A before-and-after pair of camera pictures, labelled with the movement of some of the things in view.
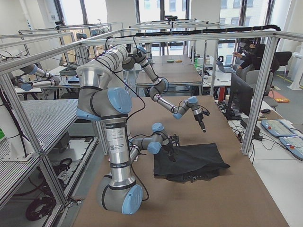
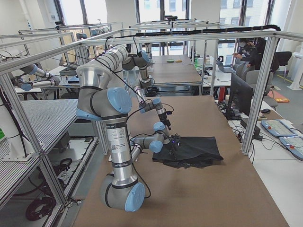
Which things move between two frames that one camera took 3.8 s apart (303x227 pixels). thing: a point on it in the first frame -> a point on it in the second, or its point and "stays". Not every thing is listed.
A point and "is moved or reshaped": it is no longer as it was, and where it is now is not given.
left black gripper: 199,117 -> 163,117
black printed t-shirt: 193,162 is moved or reshaped
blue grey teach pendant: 279,127 stays
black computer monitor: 240,99 stays
